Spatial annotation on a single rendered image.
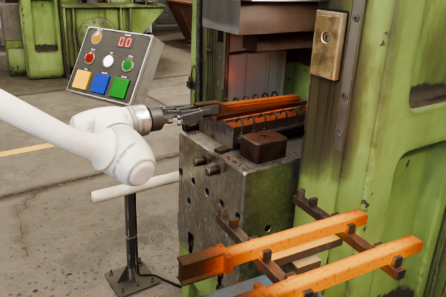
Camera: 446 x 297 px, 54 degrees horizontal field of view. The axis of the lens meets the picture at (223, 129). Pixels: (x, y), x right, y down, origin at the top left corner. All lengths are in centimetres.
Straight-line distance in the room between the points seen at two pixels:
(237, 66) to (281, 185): 50
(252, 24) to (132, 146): 51
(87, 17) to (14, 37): 94
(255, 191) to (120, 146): 44
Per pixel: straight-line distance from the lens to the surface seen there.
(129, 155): 102
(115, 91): 169
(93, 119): 116
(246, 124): 136
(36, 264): 250
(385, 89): 111
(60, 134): 101
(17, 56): 634
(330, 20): 117
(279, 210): 139
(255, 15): 129
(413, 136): 127
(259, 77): 169
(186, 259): 79
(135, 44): 172
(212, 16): 137
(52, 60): 612
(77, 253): 252
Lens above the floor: 145
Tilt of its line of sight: 20 degrees down
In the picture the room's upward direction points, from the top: 3 degrees clockwise
